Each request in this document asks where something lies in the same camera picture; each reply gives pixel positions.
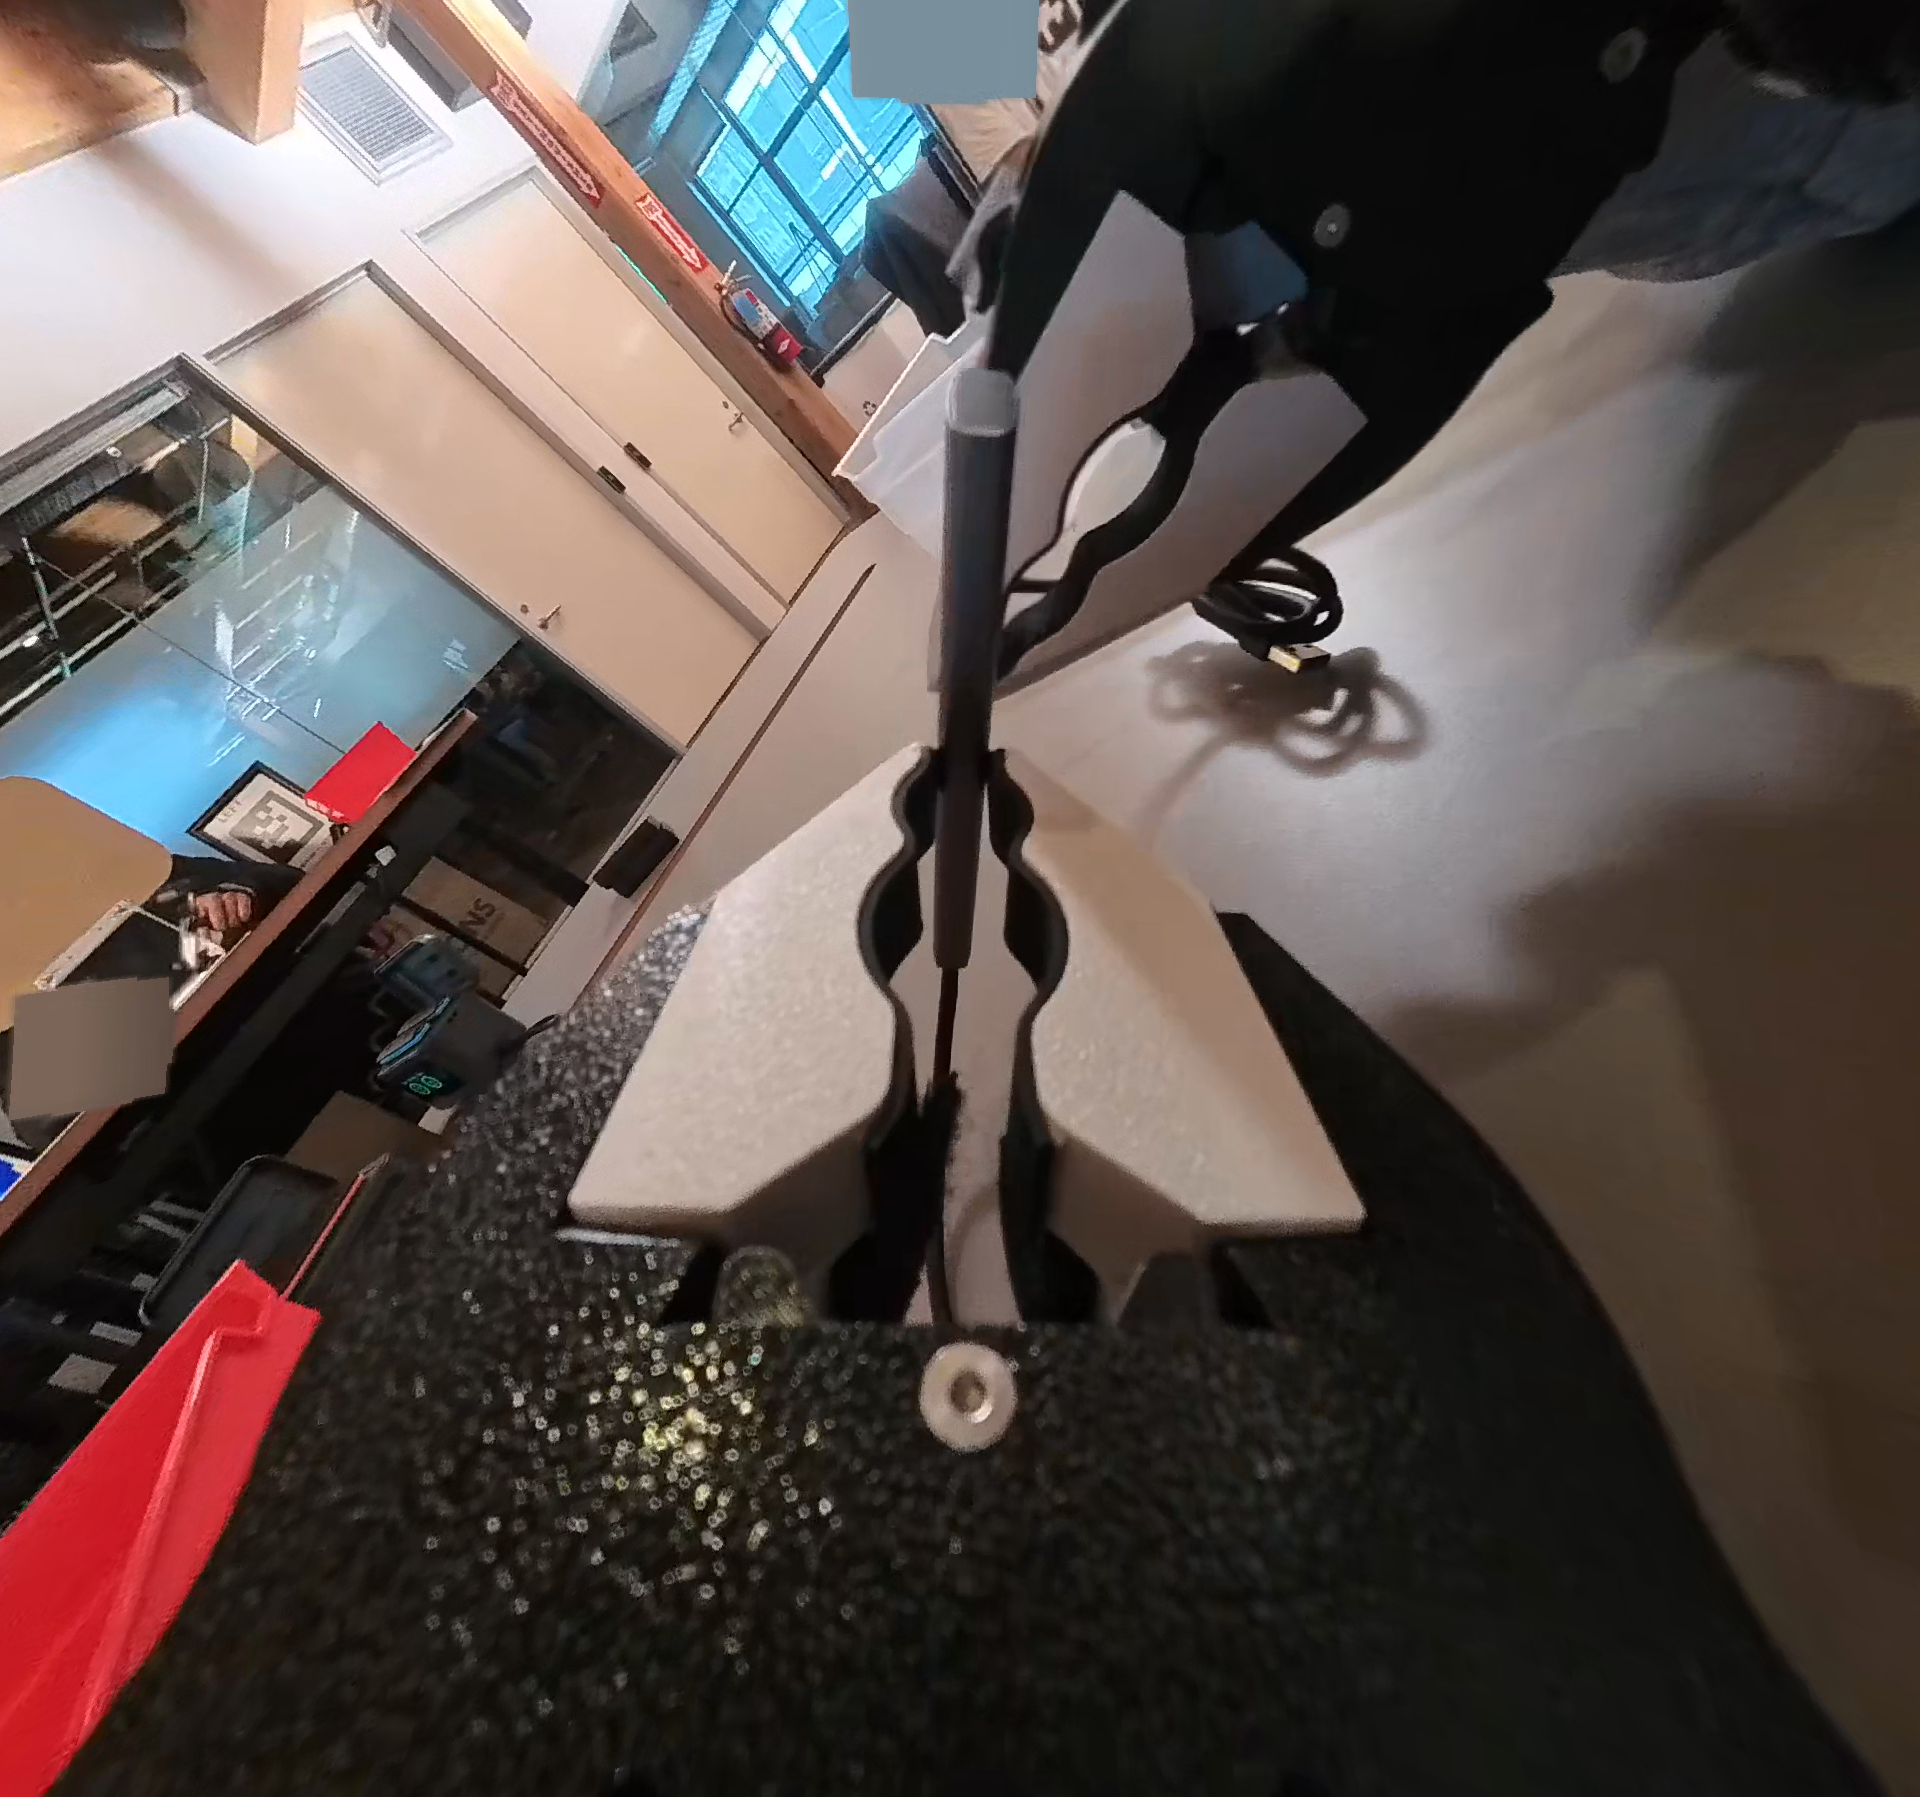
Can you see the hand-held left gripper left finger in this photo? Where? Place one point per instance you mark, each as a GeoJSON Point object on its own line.
{"type": "Point", "coordinates": [749, 1046]}

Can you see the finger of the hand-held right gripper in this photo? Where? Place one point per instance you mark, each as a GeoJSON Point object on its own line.
{"type": "Point", "coordinates": [1230, 522]}
{"type": "Point", "coordinates": [1125, 329]}

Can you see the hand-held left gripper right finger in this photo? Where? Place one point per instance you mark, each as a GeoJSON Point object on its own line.
{"type": "Point", "coordinates": [1184, 1079]}

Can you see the small black device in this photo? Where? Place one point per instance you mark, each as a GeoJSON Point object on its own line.
{"type": "Point", "coordinates": [635, 861]}

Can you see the dark cloth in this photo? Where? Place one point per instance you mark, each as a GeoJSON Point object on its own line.
{"type": "Point", "coordinates": [915, 245]}

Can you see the white plastic bin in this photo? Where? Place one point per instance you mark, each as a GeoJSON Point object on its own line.
{"type": "Point", "coordinates": [901, 431]}

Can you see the printed cardboard box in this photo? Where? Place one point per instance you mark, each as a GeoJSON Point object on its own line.
{"type": "Point", "coordinates": [478, 919]}

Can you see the black battery charger device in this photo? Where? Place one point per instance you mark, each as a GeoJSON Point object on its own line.
{"type": "Point", "coordinates": [434, 1020]}

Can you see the red fire extinguisher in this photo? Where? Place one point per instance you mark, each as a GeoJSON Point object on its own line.
{"type": "Point", "coordinates": [765, 329]}

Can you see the plain cardboard box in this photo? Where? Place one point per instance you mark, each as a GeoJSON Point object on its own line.
{"type": "Point", "coordinates": [369, 1131]}

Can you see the black framed window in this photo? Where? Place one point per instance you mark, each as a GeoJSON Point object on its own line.
{"type": "Point", "coordinates": [779, 102]}

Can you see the red strip sticker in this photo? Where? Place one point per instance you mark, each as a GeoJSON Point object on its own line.
{"type": "Point", "coordinates": [673, 229]}
{"type": "Point", "coordinates": [549, 134]}

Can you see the red box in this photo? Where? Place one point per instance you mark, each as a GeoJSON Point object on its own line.
{"type": "Point", "coordinates": [358, 776]}

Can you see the beige cabinet door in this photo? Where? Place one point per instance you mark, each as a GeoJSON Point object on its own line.
{"type": "Point", "coordinates": [478, 522]}
{"type": "Point", "coordinates": [630, 372]}

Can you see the wooden desk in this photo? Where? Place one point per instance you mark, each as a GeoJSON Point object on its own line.
{"type": "Point", "coordinates": [254, 957]}

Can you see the framed marker tag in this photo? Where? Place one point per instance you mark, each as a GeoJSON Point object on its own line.
{"type": "Point", "coordinates": [263, 816]}

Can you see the black hard case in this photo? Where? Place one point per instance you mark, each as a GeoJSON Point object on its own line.
{"type": "Point", "coordinates": [239, 1229]}

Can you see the glass partition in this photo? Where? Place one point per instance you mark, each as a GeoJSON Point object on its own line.
{"type": "Point", "coordinates": [224, 628]}

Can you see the white air vent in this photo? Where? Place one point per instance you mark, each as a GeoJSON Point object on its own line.
{"type": "Point", "coordinates": [371, 102]}

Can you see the red plastic bin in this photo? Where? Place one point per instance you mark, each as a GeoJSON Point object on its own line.
{"type": "Point", "coordinates": [121, 1530]}

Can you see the wooden post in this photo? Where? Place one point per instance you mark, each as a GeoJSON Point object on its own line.
{"type": "Point", "coordinates": [617, 215]}

